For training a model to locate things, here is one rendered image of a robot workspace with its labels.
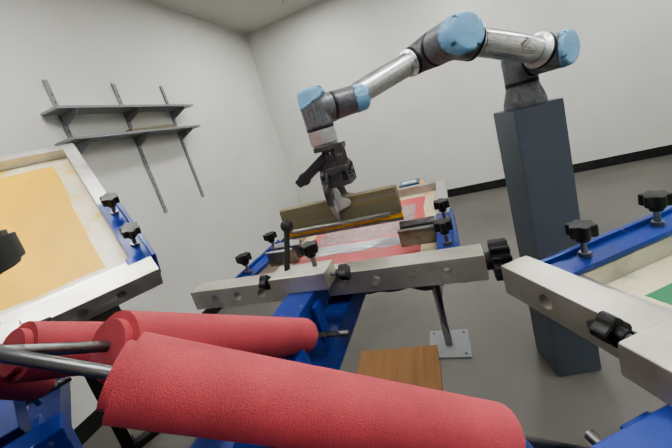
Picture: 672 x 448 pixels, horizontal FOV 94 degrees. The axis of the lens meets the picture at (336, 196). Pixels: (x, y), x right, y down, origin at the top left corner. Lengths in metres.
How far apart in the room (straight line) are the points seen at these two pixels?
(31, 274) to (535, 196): 1.60
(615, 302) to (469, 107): 4.11
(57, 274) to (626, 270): 1.18
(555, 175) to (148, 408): 1.43
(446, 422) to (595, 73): 4.67
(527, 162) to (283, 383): 1.30
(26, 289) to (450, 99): 4.25
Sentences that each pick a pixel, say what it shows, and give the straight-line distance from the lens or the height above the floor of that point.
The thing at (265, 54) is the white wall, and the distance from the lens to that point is 5.14.
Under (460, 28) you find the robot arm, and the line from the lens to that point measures 1.07.
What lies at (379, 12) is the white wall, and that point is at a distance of 4.68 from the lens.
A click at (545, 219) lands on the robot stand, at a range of 1.51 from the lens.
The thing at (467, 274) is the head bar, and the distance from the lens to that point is 0.64.
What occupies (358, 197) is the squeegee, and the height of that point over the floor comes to 1.13.
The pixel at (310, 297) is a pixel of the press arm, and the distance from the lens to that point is 0.62.
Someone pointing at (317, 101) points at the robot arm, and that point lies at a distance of 0.84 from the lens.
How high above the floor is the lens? 1.32
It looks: 11 degrees down
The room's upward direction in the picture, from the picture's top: 17 degrees counter-clockwise
